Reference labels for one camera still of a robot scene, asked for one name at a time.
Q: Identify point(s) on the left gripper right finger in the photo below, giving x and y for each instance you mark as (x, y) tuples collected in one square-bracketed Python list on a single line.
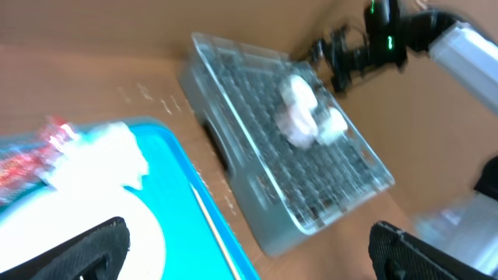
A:
[(398, 255)]

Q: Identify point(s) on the teal serving tray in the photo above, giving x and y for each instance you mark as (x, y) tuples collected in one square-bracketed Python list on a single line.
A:
[(191, 249)]

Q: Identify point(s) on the white cup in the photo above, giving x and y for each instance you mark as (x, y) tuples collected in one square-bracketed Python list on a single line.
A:
[(331, 125), (294, 90)]

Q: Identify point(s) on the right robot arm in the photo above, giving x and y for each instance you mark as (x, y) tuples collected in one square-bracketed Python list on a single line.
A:
[(461, 49)]

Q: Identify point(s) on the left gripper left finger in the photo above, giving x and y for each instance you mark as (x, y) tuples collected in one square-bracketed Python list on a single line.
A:
[(98, 253)]

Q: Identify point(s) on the white napkin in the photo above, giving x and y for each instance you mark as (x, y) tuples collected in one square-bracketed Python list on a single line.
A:
[(104, 158)]

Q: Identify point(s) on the pink bowl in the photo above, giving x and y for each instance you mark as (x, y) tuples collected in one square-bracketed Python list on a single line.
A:
[(297, 125)]

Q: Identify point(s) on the wooden chopstick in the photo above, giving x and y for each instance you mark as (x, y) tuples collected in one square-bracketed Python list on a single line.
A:
[(222, 246)]

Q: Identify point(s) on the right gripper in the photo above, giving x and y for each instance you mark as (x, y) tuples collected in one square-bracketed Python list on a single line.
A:
[(374, 53)]

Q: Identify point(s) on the pink round plate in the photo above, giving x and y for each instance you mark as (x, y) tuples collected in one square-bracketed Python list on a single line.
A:
[(43, 219)]

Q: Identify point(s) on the red snack wrapper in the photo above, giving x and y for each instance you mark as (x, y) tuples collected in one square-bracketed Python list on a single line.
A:
[(25, 163)]

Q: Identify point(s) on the grey dishwasher rack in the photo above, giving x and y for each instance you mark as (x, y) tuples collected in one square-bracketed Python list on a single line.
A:
[(286, 194)]

